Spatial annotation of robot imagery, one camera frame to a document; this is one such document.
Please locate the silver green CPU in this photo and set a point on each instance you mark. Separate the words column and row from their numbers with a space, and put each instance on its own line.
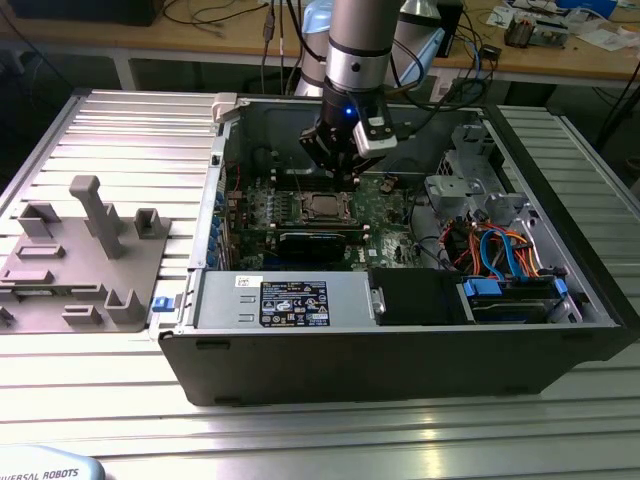
column 330, row 206

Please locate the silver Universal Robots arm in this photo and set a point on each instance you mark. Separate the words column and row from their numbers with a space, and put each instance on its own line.
column 357, row 30

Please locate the black RAM slot white clips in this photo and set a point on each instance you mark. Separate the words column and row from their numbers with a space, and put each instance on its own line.
column 367, row 228
column 290, row 181
column 290, row 171

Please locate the CPU socket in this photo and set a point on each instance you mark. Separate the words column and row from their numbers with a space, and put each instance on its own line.
column 330, row 220

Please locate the green motherboard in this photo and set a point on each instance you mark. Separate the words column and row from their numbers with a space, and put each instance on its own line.
column 390, row 215

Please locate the black graphics card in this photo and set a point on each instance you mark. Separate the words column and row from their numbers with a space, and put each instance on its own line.
column 310, row 247

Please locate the silver metal drive cage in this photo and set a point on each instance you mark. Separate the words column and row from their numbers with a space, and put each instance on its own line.
column 450, row 187

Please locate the black power adapter box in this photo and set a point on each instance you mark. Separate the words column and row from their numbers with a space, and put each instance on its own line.
column 451, row 30

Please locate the silver power supply unit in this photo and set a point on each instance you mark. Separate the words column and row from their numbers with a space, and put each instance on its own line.
column 225, row 300

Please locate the wooden workbench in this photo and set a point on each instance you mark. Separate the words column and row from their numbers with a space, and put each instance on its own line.
column 165, row 37

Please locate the hard disk blue carrier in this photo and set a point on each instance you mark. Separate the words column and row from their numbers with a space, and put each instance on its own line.
column 480, row 290

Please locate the brown transformer device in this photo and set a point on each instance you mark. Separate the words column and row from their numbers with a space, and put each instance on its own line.
column 520, row 35

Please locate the black PC case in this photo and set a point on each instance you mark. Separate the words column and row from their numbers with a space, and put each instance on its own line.
column 350, row 365

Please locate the blue plastic case latch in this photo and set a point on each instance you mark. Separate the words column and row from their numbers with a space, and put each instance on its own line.
column 161, row 305

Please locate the large black box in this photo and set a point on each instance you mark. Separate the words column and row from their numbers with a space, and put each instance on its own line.
column 85, row 12

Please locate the grey plastic parts rack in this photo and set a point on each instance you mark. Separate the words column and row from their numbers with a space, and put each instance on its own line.
column 65, row 300

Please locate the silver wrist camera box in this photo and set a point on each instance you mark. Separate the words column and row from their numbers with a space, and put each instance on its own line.
column 375, row 135

